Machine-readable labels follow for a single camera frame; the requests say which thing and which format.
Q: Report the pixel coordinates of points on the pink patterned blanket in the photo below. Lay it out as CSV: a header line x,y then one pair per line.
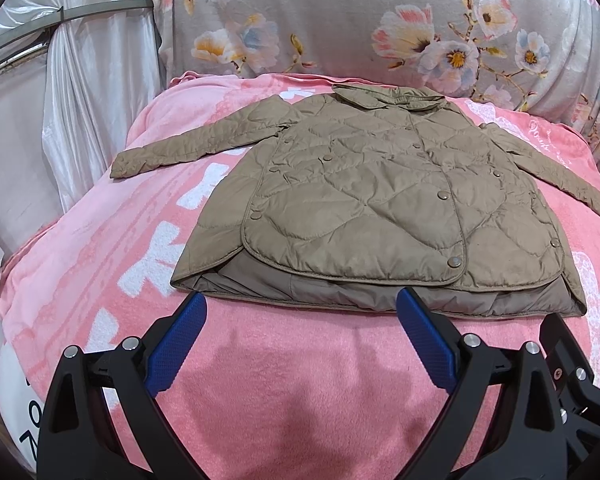
x,y
265,393

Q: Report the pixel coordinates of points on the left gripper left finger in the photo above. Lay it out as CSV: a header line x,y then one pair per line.
x,y
77,438

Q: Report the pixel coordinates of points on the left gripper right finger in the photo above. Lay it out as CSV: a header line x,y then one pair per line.
x,y
525,437

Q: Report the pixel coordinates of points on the khaki quilted jacket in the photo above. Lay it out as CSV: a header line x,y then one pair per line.
x,y
344,198

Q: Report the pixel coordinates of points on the grey floral bedding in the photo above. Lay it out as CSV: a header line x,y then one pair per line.
x,y
538,56

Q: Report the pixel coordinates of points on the white satin curtain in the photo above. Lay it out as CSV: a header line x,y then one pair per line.
x,y
68,96

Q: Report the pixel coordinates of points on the grey metal rail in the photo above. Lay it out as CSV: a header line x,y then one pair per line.
x,y
64,15

